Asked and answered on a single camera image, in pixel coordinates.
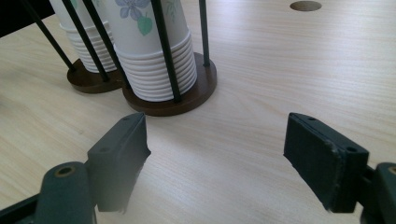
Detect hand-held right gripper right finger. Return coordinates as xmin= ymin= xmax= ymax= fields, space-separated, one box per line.
xmin=283 ymin=112 xmax=371 ymax=214

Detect round table grommet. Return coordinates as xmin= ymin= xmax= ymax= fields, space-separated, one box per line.
xmin=290 ymin=0 xmax=323 ymax=12

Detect wooden cup holder black rods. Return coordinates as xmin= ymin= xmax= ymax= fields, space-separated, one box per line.
xmin=20 ymin=0 xmax=218 ymax=118

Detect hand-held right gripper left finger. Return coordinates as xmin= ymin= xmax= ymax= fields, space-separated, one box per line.
xmin=87 ymin=112 xmax=152 ymax=214

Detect stack of white paper cups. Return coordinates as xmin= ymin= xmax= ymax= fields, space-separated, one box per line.
xmin=104 ymin=0 xmax=199 ymax=103
xmin=49 ymin=0 xmax=118 ymax=74

